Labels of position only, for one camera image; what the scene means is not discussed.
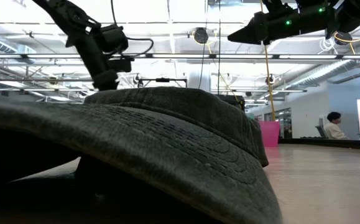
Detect dark grey baseball cap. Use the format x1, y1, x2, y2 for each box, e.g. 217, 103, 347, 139
0, 86, 283, 224

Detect black background equipment box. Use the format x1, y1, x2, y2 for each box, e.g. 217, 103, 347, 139
217, 94, 246, 110

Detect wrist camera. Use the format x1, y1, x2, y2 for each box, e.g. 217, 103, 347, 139
107, 55, 134, 74
262, 0, 297, 15

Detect white coiled cable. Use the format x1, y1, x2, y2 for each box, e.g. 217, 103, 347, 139
318, 37, 335, 55

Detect person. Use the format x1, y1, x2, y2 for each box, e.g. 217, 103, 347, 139
322, 111, 349, 140

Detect black aluminium rig frame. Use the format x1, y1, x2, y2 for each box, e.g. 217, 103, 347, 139
278, 137, 360, 151

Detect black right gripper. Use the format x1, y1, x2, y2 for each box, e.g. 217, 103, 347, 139
228, 4, 336, 46

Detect black ceiling cable reel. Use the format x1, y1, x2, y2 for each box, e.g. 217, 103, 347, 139
334, 30, 354, 47
193, 27, 210, 45

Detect pink plastic tray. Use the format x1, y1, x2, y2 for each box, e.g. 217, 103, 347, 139
258, 120, 281, 147

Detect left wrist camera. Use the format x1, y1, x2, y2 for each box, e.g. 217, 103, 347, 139
107, 55, 134, 74

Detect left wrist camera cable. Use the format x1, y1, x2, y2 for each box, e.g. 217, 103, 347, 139
110, 0, 154, 59

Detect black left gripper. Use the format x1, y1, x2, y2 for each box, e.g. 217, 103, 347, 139
73, 30, 120, 91

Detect grey office chair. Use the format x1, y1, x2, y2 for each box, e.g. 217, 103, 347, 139
315, 124, 328, 139

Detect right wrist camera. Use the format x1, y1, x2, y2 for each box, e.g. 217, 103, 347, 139
262, 0, 297, 15

